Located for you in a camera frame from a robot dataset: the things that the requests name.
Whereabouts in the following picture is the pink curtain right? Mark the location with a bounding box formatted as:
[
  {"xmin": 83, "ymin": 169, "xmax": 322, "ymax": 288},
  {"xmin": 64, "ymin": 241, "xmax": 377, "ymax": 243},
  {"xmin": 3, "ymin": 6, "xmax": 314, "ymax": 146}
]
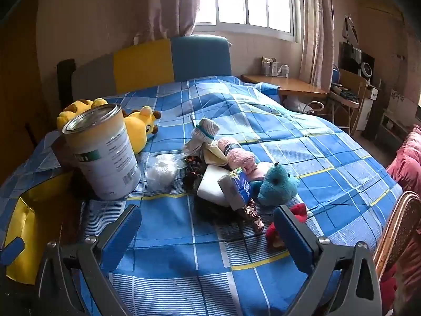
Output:
[{"xmin": 299, "ymin": 0, "xmax": 334, "ymax": 92}]

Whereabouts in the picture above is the white socks teal band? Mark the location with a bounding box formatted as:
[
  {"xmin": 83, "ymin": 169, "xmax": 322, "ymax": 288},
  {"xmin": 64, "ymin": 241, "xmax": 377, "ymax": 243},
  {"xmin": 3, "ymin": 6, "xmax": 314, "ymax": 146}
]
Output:
[{"xmin": 183, "ymin": 118, "xmax": 219, "ymax": 156}]

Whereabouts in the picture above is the red sock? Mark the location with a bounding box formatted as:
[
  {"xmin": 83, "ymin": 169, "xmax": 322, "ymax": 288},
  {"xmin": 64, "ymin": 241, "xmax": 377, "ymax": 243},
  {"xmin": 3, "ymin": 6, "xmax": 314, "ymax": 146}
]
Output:
[{"xmin": 265, "ymin": 203, "xmax": 308, "ymax": 248}]

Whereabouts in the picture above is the wooden desk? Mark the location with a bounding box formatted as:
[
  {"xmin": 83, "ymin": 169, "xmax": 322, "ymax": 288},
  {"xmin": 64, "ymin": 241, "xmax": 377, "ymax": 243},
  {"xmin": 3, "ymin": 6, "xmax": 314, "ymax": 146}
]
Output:
[{"xmin": 240, "ymin": 74, "xmax": 328, "ymax": 100}]

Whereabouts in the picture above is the pink curtain left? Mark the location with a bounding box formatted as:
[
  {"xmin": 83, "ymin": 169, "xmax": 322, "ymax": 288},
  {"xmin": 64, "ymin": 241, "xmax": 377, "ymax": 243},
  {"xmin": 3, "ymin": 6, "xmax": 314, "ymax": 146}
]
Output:
[{"xmin": 133, "ymin": 0, "xmax": 200, "ymax": 45}]

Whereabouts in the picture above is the brown patterned scrunchie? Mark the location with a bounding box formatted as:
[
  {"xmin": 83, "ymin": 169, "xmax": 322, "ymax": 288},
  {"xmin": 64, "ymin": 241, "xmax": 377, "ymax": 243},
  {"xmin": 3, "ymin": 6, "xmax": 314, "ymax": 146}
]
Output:
[{"xmin": 237, "ymin": 198, "xmax": 265, "ymax": 235}]

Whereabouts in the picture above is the beige sock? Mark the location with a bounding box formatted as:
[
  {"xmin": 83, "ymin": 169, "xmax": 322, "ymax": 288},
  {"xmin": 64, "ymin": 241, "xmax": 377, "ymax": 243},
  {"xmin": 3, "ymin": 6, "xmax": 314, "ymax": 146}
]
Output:
[{"xmin": 202, "ymin": 142, "xmax": 228, "ymax": 167}]

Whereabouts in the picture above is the gold metal tray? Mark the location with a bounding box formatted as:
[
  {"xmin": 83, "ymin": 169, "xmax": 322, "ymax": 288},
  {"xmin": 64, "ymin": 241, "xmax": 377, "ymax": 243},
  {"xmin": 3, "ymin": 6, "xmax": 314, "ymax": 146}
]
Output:
[{"xmin": 5, "ymin": 171, "xmax": 90, "ymax": 285}]

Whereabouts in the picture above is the pink towel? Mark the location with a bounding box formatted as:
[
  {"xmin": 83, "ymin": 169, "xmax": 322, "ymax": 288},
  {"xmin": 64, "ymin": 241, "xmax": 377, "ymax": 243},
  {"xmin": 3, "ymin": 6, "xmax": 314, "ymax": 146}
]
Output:
[{"xmin": 218, "ymin": 136, "xmax": 257, "ymax": 175}]

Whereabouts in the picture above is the black floral cloth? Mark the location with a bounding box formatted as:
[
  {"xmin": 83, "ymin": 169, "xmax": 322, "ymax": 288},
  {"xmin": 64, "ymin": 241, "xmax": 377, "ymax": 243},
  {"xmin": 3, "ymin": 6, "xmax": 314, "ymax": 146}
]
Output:
[{"xmin": 183, "ymin": 156, "xmax": 207, "ymax": 194}]

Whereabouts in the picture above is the grey yellow blue headboard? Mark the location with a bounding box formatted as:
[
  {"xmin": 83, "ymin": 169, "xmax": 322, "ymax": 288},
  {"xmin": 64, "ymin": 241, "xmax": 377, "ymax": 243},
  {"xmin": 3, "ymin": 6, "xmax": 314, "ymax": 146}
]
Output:
[{"xmin": 56, "ymin": 34, "xmax": 232, "ymax": 108}]

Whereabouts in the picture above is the white sponge block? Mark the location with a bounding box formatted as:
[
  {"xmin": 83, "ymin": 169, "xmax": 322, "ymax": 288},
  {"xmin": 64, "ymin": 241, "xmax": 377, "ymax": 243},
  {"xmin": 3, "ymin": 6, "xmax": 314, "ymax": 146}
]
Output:
[{"xmin": 196, "ymin": 165, "xmax": 229, "ymax": 207}]

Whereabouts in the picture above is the white plastic bag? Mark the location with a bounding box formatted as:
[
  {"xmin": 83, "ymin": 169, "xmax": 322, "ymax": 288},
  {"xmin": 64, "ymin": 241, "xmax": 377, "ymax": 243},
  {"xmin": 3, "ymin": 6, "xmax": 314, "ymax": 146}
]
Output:
[{"xmin": 145, "ymin": 154, "xmax": 179, "ymax": 190}]

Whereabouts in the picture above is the teal plush bear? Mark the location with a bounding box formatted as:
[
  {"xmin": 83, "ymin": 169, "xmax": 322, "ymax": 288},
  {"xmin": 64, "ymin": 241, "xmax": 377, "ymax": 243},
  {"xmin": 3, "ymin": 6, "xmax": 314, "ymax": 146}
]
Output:
[{"xmin": 250, "ymin": 162, "xmax": 299, "ymax": 206}]

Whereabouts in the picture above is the window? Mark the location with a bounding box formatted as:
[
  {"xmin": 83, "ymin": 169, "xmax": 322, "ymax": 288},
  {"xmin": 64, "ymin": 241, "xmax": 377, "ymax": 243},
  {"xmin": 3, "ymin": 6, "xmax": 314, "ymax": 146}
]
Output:
[{"xmin": 195, "ymin": 0, "xmax": 301, "ymax": 42}]

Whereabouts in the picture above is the white protein powder can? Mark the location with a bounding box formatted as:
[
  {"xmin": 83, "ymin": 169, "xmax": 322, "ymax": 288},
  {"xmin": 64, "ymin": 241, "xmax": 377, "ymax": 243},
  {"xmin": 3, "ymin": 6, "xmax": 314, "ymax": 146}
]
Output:
[{"xmin": 62, "ymin": 103, "xmax": 141, "ymax": 200}]

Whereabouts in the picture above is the rattan chair back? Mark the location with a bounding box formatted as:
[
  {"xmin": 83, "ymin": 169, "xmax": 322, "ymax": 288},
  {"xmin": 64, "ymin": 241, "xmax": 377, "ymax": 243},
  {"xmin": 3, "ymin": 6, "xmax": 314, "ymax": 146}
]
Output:
[{"xmin": 373, "ymin": 191, "xmax": 420, "ymax": 280}]

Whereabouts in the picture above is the blue plaid bed cover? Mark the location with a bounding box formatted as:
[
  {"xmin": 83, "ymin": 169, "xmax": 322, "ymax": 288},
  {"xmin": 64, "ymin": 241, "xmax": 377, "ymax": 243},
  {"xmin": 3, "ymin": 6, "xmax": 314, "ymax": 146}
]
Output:
[{"xmin": 0, "ymin": 74, "xmax": 404, "ymax": 316}]

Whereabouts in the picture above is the pink curtain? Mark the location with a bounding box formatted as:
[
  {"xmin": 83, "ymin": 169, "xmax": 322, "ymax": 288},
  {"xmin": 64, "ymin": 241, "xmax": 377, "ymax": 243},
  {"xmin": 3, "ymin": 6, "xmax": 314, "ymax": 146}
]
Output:
[
  {"xmin": 299, "ymin": 0, "xmax": 334, "ymax": 92},
  {"xmin": 133, "ymin": 0, "xmax": 200, "ymax": 45}
]

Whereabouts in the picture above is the wooden chair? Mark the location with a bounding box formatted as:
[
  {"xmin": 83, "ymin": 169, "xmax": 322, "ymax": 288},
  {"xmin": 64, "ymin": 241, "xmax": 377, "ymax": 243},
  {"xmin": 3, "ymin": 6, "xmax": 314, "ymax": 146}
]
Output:
[{"xmin": 327, "ymin": 68, "xmax": 368, "ymax": 135}]

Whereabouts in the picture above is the blue tissue pack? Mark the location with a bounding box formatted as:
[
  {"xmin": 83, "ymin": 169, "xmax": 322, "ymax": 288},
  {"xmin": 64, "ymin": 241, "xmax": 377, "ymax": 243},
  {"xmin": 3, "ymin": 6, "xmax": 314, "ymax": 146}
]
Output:
[{"xmin": 218, "ymin": 168, "xmax": 250, "ymax": 210}]

